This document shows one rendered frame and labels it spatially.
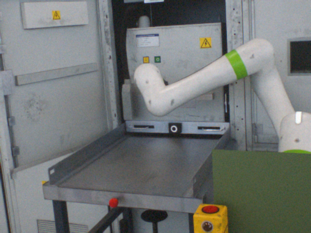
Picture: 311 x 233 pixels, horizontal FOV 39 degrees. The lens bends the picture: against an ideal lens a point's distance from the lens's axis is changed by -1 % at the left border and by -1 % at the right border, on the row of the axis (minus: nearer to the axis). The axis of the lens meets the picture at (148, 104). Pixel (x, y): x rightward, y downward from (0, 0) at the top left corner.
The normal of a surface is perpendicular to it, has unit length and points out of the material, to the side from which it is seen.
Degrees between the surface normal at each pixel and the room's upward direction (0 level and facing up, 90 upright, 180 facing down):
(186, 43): 90
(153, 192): 0
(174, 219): 90
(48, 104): 90
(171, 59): 90
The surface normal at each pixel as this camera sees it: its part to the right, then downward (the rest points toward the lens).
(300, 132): -0.20, -0.59
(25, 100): 0.77, 0.07
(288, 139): -0.71, -0.52
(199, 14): -0.35, 0.20
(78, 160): 0.93, 0.00
